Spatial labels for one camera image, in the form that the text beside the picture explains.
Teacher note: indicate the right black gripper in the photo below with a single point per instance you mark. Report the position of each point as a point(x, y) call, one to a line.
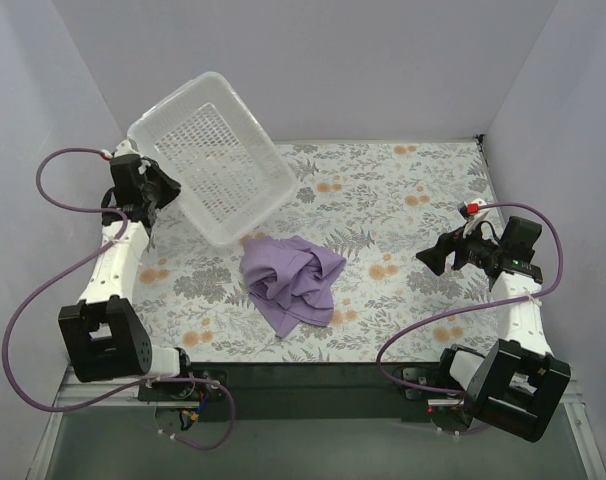
point(456, 252)

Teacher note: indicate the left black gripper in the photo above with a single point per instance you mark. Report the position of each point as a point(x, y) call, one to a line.
point(159, 185)

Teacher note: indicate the white plastic mesh basket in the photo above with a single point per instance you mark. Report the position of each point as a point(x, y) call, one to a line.
point(203, 135)

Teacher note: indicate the purple t shirt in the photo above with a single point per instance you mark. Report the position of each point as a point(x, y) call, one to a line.
point(290, 280)

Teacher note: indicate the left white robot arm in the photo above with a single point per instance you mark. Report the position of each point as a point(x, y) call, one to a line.
point(104, 337)

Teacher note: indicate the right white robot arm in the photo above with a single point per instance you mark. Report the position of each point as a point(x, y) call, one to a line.
point(517, 386)

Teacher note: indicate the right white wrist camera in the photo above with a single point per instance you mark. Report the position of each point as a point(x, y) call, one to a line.
point(474, 214)

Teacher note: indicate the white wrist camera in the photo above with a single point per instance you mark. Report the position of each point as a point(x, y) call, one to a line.
point(474, 214)
point(128, 148)

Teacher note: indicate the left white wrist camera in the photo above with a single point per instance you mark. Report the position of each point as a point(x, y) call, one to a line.
point(128, 148)

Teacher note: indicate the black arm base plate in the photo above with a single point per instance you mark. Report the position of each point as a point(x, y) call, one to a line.
point(297, 391)

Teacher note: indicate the aluminium frame rail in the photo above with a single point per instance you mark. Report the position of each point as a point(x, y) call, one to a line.
point(124, 438)

